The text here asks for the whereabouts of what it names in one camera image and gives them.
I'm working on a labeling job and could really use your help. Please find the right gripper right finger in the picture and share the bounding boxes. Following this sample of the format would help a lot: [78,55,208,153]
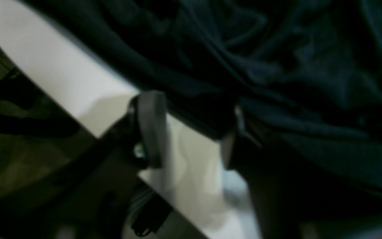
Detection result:
[221,105,382,239]

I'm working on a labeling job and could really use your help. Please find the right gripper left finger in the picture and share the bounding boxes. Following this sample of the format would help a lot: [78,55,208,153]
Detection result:
[0,91,168,239]

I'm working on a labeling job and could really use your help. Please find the black long-sleeve t-shirt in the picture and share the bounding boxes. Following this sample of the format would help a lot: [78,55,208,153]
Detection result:
[25,0,382,197]

